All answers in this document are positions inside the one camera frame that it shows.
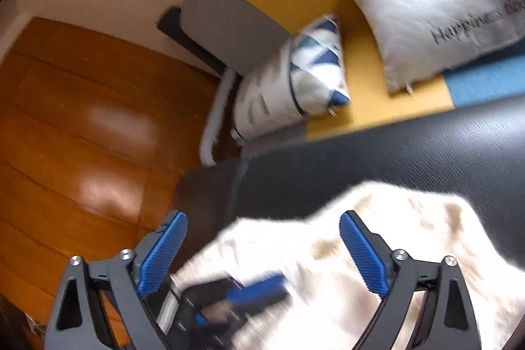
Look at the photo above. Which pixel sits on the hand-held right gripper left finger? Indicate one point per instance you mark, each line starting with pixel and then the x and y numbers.
pixel 162 255

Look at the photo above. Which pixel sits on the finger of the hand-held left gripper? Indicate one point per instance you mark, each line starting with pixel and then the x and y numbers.
pixel 258 287

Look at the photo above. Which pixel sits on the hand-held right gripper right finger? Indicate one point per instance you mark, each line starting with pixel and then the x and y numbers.
pixel 363 255

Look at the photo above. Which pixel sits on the cream knit sweater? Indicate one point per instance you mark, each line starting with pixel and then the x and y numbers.
pixel 430 235

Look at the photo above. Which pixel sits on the geometric patterned pillow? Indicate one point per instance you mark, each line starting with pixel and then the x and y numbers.
pixel 283 87

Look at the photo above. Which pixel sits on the white deer print pillow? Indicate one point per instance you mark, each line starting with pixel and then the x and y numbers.
pixel 410 13

